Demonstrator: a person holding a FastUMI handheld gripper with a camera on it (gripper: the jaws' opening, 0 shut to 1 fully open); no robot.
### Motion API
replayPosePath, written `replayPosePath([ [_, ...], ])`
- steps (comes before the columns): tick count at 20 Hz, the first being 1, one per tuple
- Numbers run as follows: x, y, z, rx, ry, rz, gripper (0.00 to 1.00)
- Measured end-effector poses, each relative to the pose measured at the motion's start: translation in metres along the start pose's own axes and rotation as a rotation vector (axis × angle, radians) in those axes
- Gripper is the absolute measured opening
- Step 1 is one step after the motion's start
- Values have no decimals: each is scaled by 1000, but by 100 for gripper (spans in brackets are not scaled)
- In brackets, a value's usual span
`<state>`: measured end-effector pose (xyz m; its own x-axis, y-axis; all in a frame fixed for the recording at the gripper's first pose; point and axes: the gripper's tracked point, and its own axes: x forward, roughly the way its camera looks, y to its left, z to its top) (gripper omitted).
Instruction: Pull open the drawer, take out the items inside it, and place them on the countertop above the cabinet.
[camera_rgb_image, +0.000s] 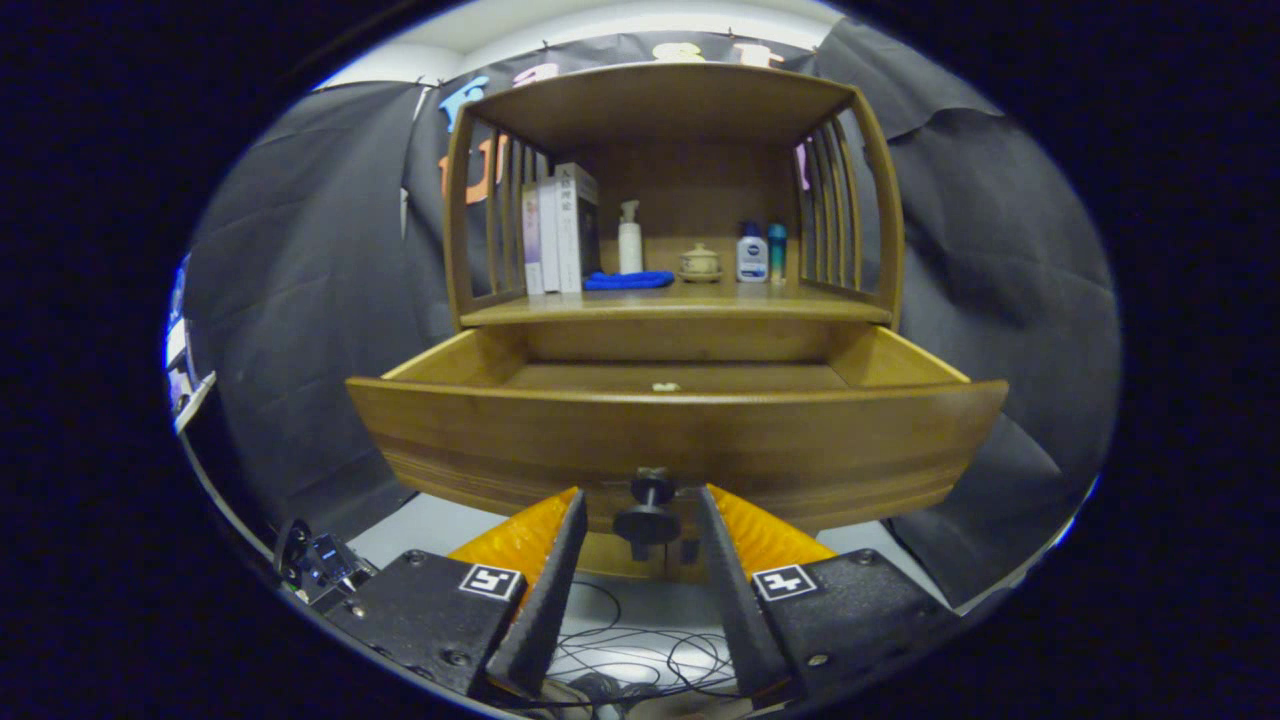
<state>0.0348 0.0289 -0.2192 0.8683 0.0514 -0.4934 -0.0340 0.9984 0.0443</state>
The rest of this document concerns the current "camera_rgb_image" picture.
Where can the wooden cabinet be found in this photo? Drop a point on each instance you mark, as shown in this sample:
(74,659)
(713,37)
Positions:
(660,100)

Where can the teal bottle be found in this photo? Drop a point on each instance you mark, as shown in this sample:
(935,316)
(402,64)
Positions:
(777,255)

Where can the wooden countertop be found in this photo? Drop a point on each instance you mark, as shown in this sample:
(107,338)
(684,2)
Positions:
(700,298)

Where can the blue folded cloth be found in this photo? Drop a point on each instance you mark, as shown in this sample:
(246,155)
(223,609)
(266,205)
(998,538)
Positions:
(630,281)

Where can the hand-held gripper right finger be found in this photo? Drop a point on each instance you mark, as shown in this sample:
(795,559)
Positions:
(735,600)

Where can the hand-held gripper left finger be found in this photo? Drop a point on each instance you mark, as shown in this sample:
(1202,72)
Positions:
(555,600)

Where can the black electronic device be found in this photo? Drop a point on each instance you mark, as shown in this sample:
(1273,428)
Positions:
(325,565)

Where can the lidded ceramic tea cup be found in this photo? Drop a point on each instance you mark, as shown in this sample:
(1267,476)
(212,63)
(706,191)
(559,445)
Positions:
(700,265)

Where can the white lotion bottle blue cap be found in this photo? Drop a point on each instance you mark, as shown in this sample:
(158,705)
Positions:
(752,258)

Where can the pale purple book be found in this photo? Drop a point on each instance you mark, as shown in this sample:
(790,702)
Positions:
(531,245)

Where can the white book with portrait cover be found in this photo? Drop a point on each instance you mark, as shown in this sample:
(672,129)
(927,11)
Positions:
(575,230)

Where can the screen on white stand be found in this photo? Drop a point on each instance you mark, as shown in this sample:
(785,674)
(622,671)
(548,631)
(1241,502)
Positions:
(180,350)

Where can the white pump bottle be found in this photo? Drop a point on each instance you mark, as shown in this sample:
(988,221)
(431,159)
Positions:
(630,250)

